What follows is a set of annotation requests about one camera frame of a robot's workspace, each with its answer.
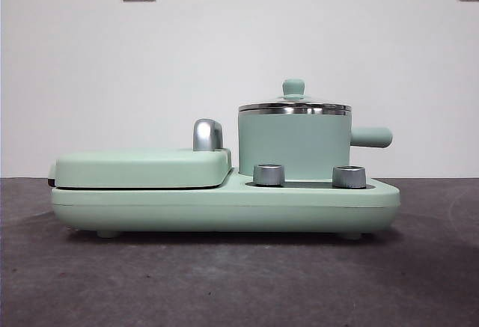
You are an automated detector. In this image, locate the glass pot lid green knob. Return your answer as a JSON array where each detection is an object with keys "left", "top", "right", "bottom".
[{"left": 238, "top": 78, "right": 352, "bottom": 115}]

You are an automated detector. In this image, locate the mint green steamer pot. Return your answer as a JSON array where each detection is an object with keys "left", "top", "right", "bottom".
[{"left": 237, "top": 109, "right": 394, "bottom": 177}]

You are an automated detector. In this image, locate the silver control knob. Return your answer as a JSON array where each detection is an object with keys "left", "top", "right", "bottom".
[
  {"left": 331, "top": 165, "right": 367, "bottom": 189},
  {"left": 252, "top": 163, "right": 286, "bottom": 186}
]

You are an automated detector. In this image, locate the mint green breakfast machine base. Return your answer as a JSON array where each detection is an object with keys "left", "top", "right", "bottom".
[{"left": 51, "top": 165, "right": 401, "bottom": 239}]

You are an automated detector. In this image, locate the mint green griddle cover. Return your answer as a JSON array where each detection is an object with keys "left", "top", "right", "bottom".
[{"left": 47, "top": 147, "right": 232, "bottom": 190}]

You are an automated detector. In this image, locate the chrome griddle cover handle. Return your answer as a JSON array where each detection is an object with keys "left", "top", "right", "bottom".
[{"left": 192, "top": 117, "right": 225, "bottom": 152}]

